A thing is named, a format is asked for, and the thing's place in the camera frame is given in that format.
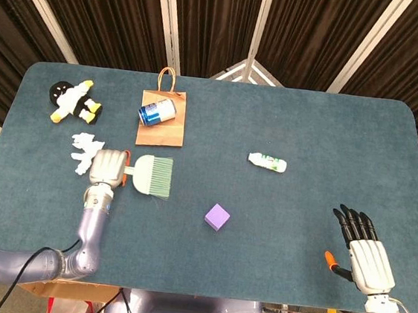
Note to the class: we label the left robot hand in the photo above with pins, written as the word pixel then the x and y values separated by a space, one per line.
pixel 108 166

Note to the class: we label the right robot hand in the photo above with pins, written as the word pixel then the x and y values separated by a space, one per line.
pixel 369 263

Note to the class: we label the light green hand brush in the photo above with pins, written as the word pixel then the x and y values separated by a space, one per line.
pixel 147 176

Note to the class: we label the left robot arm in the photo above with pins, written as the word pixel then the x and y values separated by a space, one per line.
pixel 91 226

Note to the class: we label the crumpled white paper tissue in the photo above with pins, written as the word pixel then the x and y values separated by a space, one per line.
pixel 84 147

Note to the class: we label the brown paper bag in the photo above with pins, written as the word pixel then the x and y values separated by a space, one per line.
pixel 162 134

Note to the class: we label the blue and white can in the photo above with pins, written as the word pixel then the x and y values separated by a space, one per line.
pixel 157 113

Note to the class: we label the penguin plush toy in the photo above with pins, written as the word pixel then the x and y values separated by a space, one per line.
pixel 73 99

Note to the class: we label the purple cube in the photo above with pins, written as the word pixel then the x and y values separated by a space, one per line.
pixel 217 217

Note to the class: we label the cardboard box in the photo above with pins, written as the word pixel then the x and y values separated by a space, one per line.
pixel 67 290

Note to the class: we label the small white plastic bottle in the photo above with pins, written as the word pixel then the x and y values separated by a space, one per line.
pixel 268 162

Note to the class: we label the red plastic bag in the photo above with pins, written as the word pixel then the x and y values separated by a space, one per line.
pixel 65 309

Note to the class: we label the brown pleated curtain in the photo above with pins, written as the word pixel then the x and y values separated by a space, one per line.
pixel 108 11

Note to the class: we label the blue felt table cover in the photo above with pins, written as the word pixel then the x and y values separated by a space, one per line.
pixel 290 127

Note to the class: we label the white screen foot bracket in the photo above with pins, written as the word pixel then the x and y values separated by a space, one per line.
pixel 233 71

